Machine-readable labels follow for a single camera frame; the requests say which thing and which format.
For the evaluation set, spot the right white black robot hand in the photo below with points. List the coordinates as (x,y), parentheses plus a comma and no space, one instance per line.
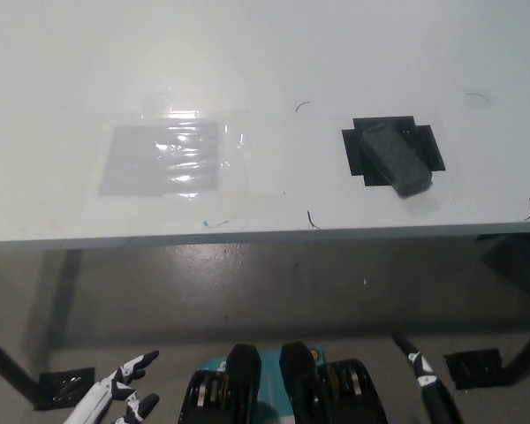
(424,366)

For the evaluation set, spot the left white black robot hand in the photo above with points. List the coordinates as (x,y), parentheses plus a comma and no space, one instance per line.
(110,384)

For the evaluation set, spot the dark grey whiteboard eraser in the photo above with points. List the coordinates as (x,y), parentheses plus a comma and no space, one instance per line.
(397,161)

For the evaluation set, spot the black robot legs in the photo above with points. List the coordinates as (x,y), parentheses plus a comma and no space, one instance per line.
(243,380)

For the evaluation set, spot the black tape marked spot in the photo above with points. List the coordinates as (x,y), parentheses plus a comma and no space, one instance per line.
(430,150)

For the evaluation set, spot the grey rectangular marked patch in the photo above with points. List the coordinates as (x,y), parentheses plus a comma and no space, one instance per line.
(132,163)

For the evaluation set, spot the large clear plastic film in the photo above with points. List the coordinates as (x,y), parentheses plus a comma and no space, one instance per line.
(247,176)

